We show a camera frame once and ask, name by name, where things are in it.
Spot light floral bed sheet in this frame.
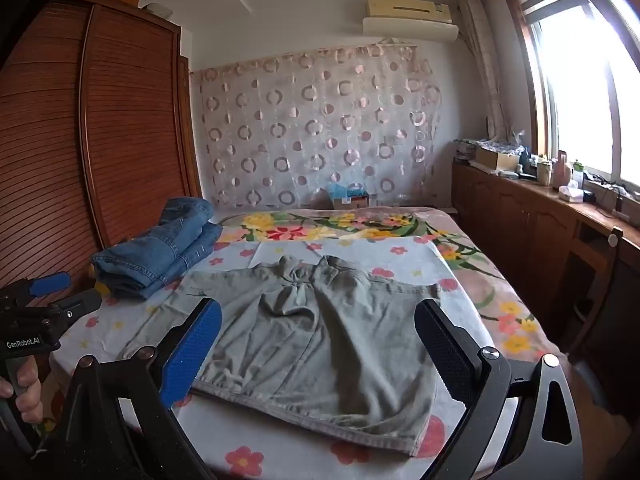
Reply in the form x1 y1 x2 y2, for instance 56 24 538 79
50 236 503 480

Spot small cardboard box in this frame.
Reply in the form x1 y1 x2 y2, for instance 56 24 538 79
332 192 371 210

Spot dark wooden chair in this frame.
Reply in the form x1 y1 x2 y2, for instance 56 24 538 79
569 226 640 413

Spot floral plush blanket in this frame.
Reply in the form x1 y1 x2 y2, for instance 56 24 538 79
211 207 569 363

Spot grey pants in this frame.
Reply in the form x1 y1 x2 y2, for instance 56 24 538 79
122 255 447 459

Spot stack of papers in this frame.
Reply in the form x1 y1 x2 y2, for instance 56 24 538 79
453 137 479 164

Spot circle-patterned sheer curtain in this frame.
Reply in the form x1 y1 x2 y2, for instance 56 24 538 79
189 40 447 212

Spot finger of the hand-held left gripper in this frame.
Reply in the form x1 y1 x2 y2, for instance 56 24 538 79
0 271 72 306
47 288 104 333

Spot wooden sideboard cabinet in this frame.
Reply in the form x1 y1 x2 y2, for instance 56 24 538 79
451 159 640 361

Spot person's left hand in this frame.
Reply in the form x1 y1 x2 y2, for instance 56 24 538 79
0 357 44 426

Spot folded blue jeans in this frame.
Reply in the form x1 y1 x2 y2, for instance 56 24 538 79
91 197 224 302

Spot wooden framed window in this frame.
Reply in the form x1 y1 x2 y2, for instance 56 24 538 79
502 0 640 196

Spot white air conditioner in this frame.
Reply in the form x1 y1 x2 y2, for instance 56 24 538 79
362 0 460 44

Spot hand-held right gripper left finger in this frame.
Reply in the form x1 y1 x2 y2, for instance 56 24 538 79
37 297 223 480

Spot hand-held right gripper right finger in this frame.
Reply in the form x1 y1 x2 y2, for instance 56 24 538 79
415 299 586 480

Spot bundled window curtain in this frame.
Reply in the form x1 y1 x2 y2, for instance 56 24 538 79
459 0 512 142

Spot pink bottle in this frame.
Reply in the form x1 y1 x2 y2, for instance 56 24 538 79
552 150 571 189

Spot brown slatted wooden wardrobe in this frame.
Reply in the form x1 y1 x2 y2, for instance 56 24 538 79
0 0 204 303

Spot large cardboard box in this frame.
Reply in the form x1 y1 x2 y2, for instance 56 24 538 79
475 145 521 172

